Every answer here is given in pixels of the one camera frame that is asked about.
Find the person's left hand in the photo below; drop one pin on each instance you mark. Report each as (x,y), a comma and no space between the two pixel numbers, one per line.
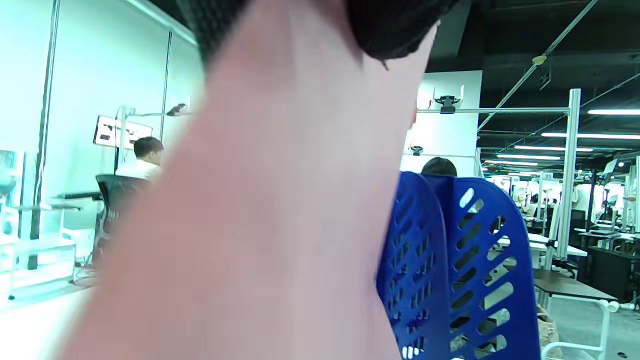
(395,25)

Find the pink paper stack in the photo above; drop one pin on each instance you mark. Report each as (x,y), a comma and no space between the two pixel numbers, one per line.
(250,200)

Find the ceiling light strips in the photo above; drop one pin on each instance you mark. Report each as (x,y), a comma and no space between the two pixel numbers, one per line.
(615,112)

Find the blue plastic file holder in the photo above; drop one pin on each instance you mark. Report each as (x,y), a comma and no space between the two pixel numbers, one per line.
(442,280)

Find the white cart with brown top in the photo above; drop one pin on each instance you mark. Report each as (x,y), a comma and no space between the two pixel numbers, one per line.
(565,285)

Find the black mesh office chair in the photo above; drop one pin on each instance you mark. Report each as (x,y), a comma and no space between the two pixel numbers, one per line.
(117,200)

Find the beige handbag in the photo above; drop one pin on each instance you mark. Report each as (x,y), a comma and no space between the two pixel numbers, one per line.
(547,330)

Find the black overhead camera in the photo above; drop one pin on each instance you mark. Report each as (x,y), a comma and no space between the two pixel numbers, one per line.
(447,102)
(416,150)

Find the aluminium frame rig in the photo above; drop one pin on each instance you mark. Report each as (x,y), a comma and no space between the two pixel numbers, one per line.
(570,175)

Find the white wall notice board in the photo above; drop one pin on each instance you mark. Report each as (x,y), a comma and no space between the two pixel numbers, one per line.
(107,132)

